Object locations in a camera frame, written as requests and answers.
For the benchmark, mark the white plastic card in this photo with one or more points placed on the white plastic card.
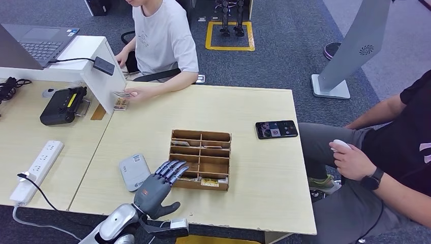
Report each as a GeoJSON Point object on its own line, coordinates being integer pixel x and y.
{"type": "Point", "coordinates": [223, 181]}
{"type": "Point", "coordinates": [179, 143]}

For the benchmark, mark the white card stack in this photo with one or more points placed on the white card stack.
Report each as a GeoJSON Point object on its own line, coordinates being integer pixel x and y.
{"type": "Point", "coordinates": [193, 179]}

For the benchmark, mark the white desk shelf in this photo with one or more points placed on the white desk shelf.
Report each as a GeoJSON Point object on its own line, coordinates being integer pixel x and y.
{"type": "Point", "coordinates": [84, 50]}

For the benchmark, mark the yellow floor tape square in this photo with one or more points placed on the yellow floor tape square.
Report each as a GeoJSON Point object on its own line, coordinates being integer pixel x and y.
{"type": "Point", "coordinates": [229, 49]}

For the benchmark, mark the person's left hand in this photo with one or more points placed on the person's left hand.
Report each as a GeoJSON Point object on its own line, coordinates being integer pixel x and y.
{"type": "Point", "coordinates": [353, 163]}
{"type": "Point", "coordinates": [139, 95]}

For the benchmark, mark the white power strip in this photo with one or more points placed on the white power strip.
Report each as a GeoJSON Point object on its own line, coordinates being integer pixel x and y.
{"type": "Point", "coordinates": [43, 161]}

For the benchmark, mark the dark cabinet with white frame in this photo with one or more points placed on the dark cabinet with white frame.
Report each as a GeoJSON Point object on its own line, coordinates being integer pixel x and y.
{"type": "Point", "coordinates": [97, 8]}

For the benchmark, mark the silver floor outlet box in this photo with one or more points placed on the silver floor outlet box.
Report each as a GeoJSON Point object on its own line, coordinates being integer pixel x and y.
{"type": "Point", "coordinates": [200, 79]}

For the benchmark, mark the person's right forearm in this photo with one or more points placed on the person's right forearm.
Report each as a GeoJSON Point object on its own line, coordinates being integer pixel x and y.
{"type": "Point", "coordinates": [377, 113]}
{"type": "Point", "coordinates": [129, 47]}

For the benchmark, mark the white handheld remote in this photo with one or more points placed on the white handheld remote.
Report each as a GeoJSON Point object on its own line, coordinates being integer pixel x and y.
{"type": "Point", "coordinates": [341, 144]}

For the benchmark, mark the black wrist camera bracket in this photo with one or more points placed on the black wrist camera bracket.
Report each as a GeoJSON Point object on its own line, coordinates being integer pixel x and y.
{"type": "Point", "coordinates": [155, 229]}

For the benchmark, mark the wooden card organizer box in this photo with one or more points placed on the wooden card organizer box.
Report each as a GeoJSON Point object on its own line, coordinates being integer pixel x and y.
{"type": "Point", "coordinates": [212, 165]}

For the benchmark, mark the stack of gold cards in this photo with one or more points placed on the stack of gold cards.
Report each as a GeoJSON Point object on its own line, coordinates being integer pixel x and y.
{"type": "Point", "coordinates": [120, 104]}

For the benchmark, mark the black office chair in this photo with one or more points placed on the black office chair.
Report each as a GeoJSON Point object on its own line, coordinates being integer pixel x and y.
{"type": "Point", "coordinates": [158, 75]}

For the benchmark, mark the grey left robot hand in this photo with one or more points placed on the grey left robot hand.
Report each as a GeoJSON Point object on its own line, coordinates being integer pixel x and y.
{"type": "Point", "coordinates": [151, 195]}

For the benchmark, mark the grey laptop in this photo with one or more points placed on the grey laptop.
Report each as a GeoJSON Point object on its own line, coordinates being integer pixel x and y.
{"type": "Point", "coordinates": [40, 47]}

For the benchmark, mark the greenish shoe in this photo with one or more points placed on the greenish shoe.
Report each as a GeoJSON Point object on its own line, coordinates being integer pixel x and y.
{"type": "Point", "coordinates": [323, 185]}

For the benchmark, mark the person's left forearm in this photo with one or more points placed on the person's left forearm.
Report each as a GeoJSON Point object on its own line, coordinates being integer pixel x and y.
{"type": "Point", "coordinates": [171, 84]}
{"type": "Point", "coordinates": [404, 198]}

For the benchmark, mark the grey kiosk stand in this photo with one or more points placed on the grey kiosk stand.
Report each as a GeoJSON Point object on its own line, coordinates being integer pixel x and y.
{"type": "Point", "coordinates": [353, 40]}

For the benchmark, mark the black terminal with yellow label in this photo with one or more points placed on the black terminal with yellow label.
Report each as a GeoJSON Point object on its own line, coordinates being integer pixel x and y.
{"type": "Point", "coordinates": [57, 110]}

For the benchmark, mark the black round object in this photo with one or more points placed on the black round object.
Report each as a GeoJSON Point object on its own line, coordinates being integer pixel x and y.
{"type": "Point", "coordinates": [331, 51]}

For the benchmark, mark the gold label card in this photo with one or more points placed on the gold label card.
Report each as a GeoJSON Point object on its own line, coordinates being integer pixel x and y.
{"type": "Point", "coordinates": [209, 183]}

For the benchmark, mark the black wristwatch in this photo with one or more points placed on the black wristwatch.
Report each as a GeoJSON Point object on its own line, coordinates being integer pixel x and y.
{"type": "Point", "coordinates": [370, 183]}

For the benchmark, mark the black humanoid robot legs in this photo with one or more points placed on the black humanoid robot legs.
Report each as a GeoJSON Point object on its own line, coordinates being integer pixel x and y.
{"type": "Point", "coordinates": [239, 13]}

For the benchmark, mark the smartphone with lit screen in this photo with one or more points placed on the smartphone with lit screen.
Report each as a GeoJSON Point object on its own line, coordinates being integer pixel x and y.
{"type": "Point", "coordinates": [276, 129]}

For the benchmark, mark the person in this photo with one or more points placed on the person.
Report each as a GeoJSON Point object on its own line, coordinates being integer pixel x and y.
{"type": "Point", "coordinates": [161, 37]}
{"type": "Point", "coordinates": [397, 151]}

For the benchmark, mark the brown tape patch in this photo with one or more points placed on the brown tape patch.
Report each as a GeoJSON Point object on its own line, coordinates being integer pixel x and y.
{"type": "Point", "coordinates": [98, 113]}

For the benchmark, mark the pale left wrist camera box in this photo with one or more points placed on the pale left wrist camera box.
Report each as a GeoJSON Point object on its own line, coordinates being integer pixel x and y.
{"type": "Point", "coordinates": [178, 224]}

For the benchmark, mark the person's right hand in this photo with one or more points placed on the person's right hand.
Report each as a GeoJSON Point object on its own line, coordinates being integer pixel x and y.
{"type": "Point", "coordinates": [122, 59]}

